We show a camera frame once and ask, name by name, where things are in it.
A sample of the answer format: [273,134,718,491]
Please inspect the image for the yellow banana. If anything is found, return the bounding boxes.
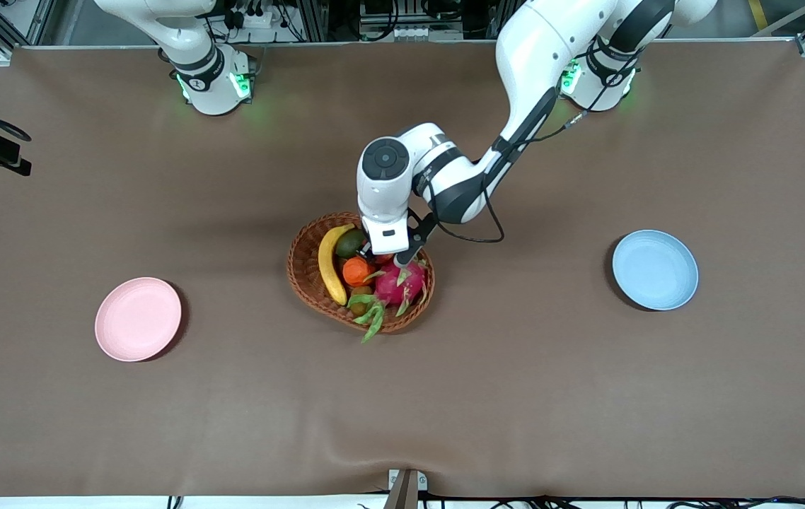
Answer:
[318,223,357,306]

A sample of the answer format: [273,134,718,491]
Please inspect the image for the green avocado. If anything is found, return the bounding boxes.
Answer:
[335,228,368,260]

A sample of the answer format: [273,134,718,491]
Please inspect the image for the orange tangerine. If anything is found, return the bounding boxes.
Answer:
[342,256,378,287]

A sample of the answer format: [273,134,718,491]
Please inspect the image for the brown kiwi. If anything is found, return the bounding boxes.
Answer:
[349,284,375,317]

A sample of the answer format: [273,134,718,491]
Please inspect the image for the pink dragon fruit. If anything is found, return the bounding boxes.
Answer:
[347,254,429,344]

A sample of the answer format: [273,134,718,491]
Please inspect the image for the brown wicker basket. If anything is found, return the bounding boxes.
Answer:
[286,211,436,334]

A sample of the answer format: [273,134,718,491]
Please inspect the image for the pink plate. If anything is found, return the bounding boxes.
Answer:
[95,276,183,363]

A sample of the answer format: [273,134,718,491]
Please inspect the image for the table cover cloth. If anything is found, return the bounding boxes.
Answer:
[0,39,805,499]

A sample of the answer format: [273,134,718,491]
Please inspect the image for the black control box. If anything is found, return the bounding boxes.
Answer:
[359,0,470,42]

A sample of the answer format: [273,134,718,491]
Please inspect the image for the white power strip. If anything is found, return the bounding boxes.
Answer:
[222,0,283,29]

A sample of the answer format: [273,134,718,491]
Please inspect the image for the light blue plate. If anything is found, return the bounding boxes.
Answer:
[612,229,700,312]

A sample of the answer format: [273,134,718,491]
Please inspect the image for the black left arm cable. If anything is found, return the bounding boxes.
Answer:
[410,106,591,245]

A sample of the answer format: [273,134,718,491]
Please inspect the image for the metal table clamp bracket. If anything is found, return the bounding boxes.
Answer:
[383,469,428,509]

